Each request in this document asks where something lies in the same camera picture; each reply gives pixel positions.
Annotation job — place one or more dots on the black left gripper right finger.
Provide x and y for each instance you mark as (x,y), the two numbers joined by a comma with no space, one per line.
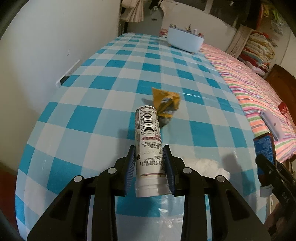
(211,204)

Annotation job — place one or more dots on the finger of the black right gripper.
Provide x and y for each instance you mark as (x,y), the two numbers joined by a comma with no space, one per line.
(271,177)

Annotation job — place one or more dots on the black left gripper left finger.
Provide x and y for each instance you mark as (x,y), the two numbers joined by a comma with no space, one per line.
(66,218)

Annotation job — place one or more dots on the blue labelled bottle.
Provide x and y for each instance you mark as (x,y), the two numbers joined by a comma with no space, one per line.
(264,144)

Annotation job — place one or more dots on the white labelled plastic bottle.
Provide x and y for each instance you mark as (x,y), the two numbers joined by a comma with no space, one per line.
(151,177)

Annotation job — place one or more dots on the white plastic trash basin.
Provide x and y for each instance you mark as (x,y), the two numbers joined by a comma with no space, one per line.
(184,40)

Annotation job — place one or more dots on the white box on bed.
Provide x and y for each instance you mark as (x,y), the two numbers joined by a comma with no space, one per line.
(273,124)

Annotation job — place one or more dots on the red item on bed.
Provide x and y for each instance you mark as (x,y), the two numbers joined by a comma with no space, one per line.
(284,111)

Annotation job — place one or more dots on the pink striped bed sheet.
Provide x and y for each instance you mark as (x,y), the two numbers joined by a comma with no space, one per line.
(254,95)

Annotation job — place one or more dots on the brown wooden headboard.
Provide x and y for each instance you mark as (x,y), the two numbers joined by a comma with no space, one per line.
(284,85)

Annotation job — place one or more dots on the blue checkered tablecloth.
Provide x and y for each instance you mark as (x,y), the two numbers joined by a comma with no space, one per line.
(89,123)

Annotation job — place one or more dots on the stack of folded quilts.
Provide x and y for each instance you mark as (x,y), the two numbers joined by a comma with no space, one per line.
(258,53)

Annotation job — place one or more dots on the yellow foil snack wrapper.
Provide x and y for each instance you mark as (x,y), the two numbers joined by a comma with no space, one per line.
(165,102)

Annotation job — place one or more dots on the black plug adapter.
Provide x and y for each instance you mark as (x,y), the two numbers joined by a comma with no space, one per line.
(66,79)

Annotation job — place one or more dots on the hanging beige clothes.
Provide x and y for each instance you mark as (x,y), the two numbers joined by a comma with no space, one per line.
(134,11)

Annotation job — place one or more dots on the white wall power socket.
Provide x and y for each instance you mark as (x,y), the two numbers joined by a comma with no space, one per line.
(68,73)

